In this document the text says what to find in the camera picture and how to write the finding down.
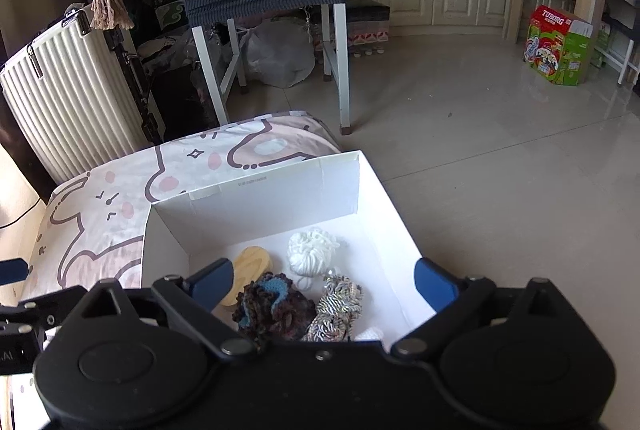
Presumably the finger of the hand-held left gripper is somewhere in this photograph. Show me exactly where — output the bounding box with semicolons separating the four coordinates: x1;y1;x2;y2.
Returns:
0;287;90;328
0;260;28;283

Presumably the colourful green carton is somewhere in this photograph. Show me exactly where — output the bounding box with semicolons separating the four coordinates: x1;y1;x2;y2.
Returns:
523;5;596;86

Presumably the white cardboard box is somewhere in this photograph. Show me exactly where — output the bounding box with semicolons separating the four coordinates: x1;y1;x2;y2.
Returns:
141;150;437;343

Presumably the white ribbed suitcase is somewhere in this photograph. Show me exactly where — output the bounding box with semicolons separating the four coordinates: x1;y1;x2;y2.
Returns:
0;3;166;183

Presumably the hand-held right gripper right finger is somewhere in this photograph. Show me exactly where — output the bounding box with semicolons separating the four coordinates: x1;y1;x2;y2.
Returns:
390;259;576;361

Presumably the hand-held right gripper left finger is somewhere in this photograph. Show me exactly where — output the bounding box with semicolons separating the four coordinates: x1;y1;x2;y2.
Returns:
80;259;256;357

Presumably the white table frame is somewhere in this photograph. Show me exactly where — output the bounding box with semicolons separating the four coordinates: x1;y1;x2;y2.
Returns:
191;3;353;133

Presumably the dark storage bench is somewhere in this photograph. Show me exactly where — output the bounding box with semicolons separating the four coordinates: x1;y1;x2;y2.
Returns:
345;0;391;48

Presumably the brown crochet scrunchie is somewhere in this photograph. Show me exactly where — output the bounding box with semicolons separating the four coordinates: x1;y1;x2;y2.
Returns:
232;273;317;351

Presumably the black suitcase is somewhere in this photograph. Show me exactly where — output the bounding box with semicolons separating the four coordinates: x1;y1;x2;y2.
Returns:
102;28;221;146

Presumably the oval wooden piece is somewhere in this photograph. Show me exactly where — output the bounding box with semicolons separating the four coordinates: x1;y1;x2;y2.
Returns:
220;246;273;308

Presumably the black cable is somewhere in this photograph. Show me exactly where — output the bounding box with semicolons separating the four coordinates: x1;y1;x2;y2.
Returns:
0;200;43;231

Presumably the rope knot with pearls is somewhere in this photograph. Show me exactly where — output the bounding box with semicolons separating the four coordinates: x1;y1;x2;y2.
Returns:
302;267;365;343

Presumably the white yarn pompom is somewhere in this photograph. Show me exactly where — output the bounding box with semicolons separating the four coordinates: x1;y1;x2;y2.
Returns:
286;230;341;291

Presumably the white plastic bag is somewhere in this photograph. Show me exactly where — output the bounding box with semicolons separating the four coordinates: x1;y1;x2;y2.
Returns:
242;19;317;87

